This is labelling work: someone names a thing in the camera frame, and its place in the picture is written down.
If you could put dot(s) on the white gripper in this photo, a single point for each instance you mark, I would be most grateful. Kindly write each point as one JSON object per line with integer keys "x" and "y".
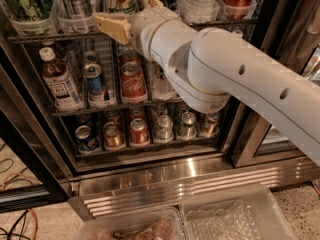
{"x": 145, "y": 30}

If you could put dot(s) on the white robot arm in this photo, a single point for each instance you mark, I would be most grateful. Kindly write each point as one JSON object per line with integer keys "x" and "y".
{"x": 207, "y": 67}

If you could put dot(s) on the silver can top shelf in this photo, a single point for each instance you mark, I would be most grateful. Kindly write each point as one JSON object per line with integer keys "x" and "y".
{"x": 78, "y": 8}

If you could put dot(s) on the silver can shelf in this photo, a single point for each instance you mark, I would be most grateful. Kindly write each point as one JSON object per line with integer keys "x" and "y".
{"x": 78, "y": 8}
{"x": 164, "y": 128}

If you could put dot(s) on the clear bottle top shelf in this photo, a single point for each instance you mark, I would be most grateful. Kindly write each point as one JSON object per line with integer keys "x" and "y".
{"x": 198, "y": 11}

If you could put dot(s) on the red coca-cola can middle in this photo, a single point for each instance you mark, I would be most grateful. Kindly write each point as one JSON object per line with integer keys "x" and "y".
{"x": 132, "y": 80}

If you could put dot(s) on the blue can middle shelf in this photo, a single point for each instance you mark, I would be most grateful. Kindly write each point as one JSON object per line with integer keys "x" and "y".
{"x": 96, "y": 86}

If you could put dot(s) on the green drink can top shelf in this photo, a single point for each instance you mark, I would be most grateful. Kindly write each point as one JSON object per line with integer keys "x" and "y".
{"x": 30, "y": 10}

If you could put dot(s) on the silver can bottom shelf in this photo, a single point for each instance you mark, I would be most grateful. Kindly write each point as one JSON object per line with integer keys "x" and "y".
{"x": 164, "y": 128}

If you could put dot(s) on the red can bottom shelf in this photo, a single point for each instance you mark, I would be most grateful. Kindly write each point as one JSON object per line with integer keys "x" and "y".
{"x": 138, "y": 131}

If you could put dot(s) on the gold can bottom left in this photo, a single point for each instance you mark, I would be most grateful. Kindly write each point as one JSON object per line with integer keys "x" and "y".
{"x": 113, "y": 136}

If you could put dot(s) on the gold can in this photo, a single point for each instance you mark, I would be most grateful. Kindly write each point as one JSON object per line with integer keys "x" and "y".
{"x": 113, "y": 136}
{"x": 209, "y": 123}

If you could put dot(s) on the gold can bottom right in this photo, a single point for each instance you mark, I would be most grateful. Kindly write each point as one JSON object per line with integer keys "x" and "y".
{"x": 209, "y": 123}

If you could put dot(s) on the blue pepsi can bottom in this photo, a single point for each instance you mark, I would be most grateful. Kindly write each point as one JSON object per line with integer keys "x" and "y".
{"x": 86, "y": 139}

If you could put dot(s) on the fridge right glass door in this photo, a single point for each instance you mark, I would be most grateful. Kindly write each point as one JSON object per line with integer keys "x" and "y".
{"x": 288, "y": 31}

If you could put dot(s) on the steel fridge base grille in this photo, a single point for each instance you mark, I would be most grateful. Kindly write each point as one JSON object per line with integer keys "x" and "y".
{"x": 166, "y": 183}

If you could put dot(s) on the fridge left open door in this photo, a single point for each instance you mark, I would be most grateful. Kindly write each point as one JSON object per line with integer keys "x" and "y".
{"x": 21, "y": 131}

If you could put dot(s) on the clear water bottle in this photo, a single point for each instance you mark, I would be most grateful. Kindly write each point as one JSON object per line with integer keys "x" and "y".
{"x": 161, "y": 87}

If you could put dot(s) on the tea bottle white cap left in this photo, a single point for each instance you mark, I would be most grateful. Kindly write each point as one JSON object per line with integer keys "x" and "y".
{"x": 60, "y": 81}

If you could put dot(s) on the tea bottle right middle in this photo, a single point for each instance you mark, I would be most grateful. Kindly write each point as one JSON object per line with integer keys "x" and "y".
{"x": 238, "y": 33}

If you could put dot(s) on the clear plastic bin left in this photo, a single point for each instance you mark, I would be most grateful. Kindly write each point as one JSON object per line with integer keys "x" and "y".
{"x": 162, "y": 223}

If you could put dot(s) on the clear plastic bin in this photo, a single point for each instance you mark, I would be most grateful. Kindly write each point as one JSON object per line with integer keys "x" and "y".
{"x": 162, "y": 223}
{"x": 247, "y": 212}

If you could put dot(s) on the clear plastic bin right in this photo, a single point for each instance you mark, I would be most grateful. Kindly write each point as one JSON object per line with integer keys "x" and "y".
{"x": 247, "y": 212}

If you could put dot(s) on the top wire shelf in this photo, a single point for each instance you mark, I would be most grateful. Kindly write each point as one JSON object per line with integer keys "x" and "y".
{"x": 14, "y": 37}

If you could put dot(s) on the wire shelf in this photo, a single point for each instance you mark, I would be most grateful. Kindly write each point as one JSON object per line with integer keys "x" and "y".
{"x": 14, "y": 37}
{"x": 115, "y": 107}

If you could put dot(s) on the middle wire shelf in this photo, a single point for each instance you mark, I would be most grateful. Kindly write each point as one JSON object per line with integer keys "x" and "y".
{"x": 115, "y": 107}

